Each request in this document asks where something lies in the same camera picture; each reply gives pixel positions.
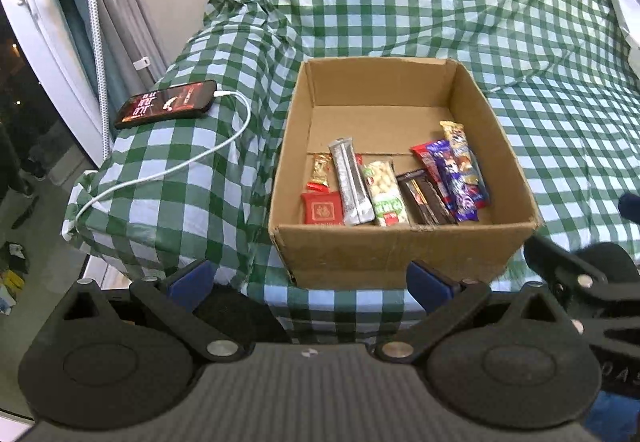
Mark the cardboard box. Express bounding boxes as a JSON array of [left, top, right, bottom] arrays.
[[268, 57, 543, 290]]

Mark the white door frame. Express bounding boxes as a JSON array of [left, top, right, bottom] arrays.
[[0, 0, 108, 163]]

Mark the white charging cable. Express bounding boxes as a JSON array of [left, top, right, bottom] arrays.
[[61, 90, 252, 235]]

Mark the glass door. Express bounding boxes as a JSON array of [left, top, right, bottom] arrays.
[[0, 0, 101, 223]]

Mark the yellow snack bar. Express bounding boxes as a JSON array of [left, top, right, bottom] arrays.
[[440, 121, 482, 185]]

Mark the small gold candy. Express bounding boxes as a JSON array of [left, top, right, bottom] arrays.
[[307, 153, 332, 190]]

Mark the red square packet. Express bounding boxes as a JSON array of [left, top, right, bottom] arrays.
[[300, 191, 346, 226]]

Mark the red stick packet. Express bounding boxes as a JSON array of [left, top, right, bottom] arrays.
[[411, 142, 451, 203]]

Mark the purple candy packet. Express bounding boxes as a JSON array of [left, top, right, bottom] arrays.
[[427, 139, 480, 223]]

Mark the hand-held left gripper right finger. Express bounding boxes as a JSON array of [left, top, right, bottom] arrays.
[[375, 261, 576, 363]]

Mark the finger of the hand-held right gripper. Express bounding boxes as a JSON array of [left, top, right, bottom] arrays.
[[618, 193, 640, 225], [522, 233, 608, 295]]

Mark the black smartphone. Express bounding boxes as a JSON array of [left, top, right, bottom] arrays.
[[114, 80, 218, 129]]

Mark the green white peanut packet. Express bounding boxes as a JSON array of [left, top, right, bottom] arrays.
[[361, 161, 411, 228]]

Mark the silver stick packet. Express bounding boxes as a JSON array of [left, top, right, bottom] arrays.
[[328, 137, 376, 226]]

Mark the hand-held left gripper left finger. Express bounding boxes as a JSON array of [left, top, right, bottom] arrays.
[[50, 259, 249, 364]]

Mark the yellow slipper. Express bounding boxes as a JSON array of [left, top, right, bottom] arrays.
[[0, 269, 26, 293]]

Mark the teal curtain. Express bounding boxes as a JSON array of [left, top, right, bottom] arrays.
[[50, 0, 108, 88]]

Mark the dark brown chocolate packet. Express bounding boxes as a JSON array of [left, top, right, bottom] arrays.
[[396, 169, 458, 226]]

